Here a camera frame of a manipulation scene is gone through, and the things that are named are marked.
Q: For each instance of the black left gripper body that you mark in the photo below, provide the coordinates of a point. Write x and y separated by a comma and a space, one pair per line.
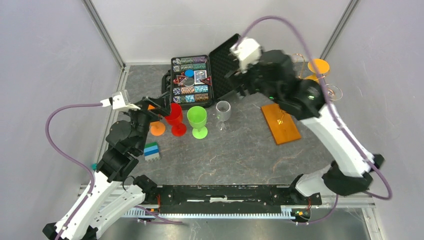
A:
144, 116

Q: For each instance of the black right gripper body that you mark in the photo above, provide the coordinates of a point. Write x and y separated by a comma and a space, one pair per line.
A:
252, 79

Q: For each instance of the orange wine glass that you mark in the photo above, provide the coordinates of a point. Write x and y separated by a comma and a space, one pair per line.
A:
157, 128

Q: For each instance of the red wine glass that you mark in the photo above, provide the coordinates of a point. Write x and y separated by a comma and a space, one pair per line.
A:
175, 120

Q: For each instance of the green wine glass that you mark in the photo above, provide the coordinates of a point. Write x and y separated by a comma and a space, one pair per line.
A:
197, 118

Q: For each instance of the clear wine glass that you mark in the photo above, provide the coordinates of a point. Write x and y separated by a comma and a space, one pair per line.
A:
223, 113
334, 92

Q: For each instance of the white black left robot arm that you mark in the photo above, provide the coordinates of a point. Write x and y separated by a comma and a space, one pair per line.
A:
88, 218

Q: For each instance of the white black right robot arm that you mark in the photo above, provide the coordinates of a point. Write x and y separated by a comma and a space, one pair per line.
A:
272, 74

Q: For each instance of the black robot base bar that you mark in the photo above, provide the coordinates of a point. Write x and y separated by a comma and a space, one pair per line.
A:
227, 199

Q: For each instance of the wooden rack base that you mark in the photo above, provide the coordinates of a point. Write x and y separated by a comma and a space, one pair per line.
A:
280, 124

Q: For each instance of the yellow wine glass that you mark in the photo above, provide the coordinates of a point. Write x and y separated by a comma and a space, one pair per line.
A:
319, 68

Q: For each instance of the black poker chip case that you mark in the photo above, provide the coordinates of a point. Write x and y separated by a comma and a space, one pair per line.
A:
215, 87

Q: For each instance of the blue round chip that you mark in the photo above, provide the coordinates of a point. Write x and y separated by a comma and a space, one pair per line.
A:
189, 73

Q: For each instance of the blue green toy block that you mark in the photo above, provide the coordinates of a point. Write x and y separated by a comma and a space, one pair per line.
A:
151, 152

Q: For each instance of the playing card deck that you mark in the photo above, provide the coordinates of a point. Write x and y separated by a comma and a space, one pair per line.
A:
198, 76

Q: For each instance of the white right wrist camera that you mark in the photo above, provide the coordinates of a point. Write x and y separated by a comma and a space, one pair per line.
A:
248, 53

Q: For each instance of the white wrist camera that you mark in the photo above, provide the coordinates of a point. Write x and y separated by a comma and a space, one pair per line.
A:
248, 53
120, 102

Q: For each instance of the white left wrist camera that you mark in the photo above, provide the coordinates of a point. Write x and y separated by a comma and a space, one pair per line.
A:
120, 102

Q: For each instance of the gold wire glass rack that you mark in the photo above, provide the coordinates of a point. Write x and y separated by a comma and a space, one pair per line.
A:
298, 66

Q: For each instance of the slotted aluminium rail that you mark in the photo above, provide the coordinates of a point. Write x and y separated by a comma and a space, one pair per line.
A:
283, 213

